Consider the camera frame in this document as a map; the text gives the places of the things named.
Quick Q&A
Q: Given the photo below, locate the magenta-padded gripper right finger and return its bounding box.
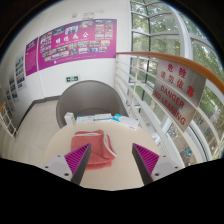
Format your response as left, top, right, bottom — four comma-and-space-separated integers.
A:
131, 142, 183, 186

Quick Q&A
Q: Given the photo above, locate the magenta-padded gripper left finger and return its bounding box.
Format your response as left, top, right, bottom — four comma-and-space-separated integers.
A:
42, 142, 92, 186

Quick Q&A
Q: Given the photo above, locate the pink towel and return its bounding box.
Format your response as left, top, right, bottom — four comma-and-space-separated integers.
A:
70, 129, 118, 171

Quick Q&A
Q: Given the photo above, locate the flat white blue box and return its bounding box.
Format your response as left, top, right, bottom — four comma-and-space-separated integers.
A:
75, 114, 96, 125
92, 112, 114, 123

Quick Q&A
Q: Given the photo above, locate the upright white carton box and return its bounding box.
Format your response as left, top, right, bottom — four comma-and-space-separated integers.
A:
63, 111, 76, 127

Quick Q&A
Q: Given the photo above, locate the flat white teal box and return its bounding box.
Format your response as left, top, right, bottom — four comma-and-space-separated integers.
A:
112, 113, 141, 131

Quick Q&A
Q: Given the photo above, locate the white railing with orange handrail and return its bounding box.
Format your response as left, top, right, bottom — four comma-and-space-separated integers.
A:
113, 51, 224, 168

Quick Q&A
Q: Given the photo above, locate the grey round-backed chair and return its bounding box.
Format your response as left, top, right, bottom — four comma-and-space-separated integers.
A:
55, 79, 130, 130

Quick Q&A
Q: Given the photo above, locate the red-lettered warning sign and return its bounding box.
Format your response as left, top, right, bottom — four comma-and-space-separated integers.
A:
151, 58, 207, 133

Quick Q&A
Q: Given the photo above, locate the white stair railing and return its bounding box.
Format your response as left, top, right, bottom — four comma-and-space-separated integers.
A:
0, 101, 18, 139

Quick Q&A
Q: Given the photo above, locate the green exit sign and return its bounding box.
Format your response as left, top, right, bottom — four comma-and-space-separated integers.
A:
65, 75, 80, 84

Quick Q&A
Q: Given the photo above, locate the white photo wall panel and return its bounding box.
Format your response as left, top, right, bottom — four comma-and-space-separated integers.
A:
6, 71, 20, 103
14, 52, 28, 91

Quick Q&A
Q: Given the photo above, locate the narrow magenta wall poster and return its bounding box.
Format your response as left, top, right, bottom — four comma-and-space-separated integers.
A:
24, 36, 40, 77

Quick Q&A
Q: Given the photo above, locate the large magenta wall poster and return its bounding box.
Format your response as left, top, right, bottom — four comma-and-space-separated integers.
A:
37, 18, 118, 71

